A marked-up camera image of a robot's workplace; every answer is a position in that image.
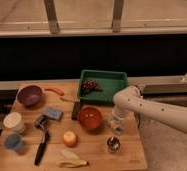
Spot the purple bowl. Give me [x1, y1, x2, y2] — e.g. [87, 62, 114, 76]
[17, 85, 43, 107]

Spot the black metal can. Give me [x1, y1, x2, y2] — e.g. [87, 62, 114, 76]
[35, 115, 49, 131]

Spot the green plastic tray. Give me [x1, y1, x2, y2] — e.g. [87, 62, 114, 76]
[77, 70, 128, 104]

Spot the light blue towel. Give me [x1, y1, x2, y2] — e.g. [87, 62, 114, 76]
[112, 126, 123, 135]

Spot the yellow banana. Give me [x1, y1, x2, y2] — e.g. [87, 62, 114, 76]
[58, 149, 89, 168]

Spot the black handled knife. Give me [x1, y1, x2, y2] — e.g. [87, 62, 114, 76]
[34, 130, 50, 166]

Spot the white cup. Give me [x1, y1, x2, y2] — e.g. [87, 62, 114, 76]
[3, 112, 26, 133]

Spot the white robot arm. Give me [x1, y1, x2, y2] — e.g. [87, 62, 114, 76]
[107, 78, 187, 134]

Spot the orange carrot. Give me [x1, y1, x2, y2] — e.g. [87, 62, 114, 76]
[45, 88, 64, 96]

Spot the dark rectangular block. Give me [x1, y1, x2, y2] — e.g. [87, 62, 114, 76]
[71, 102, 83, 120]

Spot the dark grape bunch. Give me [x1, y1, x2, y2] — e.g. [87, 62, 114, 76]
[82, 80, 100, 93]

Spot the blue sponge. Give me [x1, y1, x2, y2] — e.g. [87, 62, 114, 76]
[43, 107, 63, 121]

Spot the blue cup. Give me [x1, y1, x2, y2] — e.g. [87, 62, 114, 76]
[4, 133, 24, 153]

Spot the small metal cup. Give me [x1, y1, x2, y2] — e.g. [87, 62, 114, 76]
[107, 136, 121, 153]

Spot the orange yellow apple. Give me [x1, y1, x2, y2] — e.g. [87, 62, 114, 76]
[62, 131, 77, 147]

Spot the red orange bowl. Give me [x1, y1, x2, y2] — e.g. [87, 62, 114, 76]
[77, 107, 102, 131]

